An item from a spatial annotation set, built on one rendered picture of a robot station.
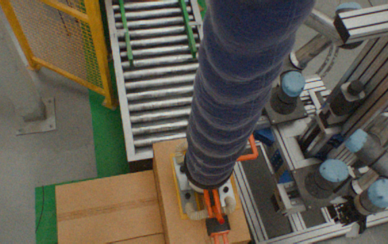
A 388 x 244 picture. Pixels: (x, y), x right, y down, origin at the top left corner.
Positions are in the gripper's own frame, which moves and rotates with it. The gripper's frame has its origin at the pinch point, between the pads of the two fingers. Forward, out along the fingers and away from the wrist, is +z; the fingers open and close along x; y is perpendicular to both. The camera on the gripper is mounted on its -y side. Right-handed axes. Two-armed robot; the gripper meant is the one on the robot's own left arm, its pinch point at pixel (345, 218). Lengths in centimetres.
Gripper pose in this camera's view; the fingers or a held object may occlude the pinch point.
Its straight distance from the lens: 168.6
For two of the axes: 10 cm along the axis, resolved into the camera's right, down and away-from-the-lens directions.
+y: -9.6, 2.1, -1.9
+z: -0.8, 4.6, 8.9
